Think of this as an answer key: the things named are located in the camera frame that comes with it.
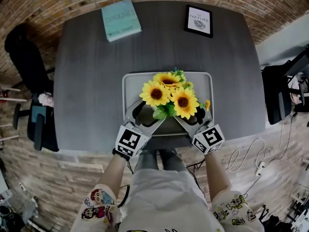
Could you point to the teal cushion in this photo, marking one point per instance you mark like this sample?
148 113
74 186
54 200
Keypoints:
36 112

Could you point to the black office chair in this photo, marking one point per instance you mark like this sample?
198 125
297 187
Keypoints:
29 57

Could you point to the teal book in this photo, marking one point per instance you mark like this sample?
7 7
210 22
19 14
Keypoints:
120 20

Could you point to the black framed leaf picture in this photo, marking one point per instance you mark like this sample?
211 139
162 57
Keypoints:
198 20

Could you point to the white cartoon print shirt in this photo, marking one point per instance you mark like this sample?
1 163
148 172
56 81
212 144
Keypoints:
164 202

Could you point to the wooden rod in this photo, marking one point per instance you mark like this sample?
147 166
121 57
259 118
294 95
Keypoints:
10 89
6 125
14 99
9 138

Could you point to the white power strip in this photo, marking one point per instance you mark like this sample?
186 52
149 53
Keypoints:
260 168

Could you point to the person's left forearm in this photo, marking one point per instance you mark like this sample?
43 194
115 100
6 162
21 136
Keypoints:
112 175

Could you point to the pink white plush toy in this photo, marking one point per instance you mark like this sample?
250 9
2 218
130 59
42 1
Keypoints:
45 99

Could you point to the black wristband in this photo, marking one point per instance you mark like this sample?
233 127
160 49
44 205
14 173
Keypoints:
119 154

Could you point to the grey trousers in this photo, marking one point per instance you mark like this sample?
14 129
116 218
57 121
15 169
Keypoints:
147 158

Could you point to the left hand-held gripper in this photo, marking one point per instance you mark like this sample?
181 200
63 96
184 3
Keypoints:
129 140

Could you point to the grey plastic tray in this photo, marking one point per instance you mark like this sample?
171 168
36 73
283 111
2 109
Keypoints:
135 81

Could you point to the black swivel chair with clothes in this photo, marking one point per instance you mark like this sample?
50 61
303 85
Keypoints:
275 93

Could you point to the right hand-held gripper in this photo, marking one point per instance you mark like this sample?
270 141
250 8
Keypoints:
208 138

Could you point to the person's right forearm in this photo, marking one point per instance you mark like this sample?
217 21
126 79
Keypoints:
217 173

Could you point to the yellow sunflower potted flower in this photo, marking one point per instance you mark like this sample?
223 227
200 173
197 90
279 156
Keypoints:
183 101

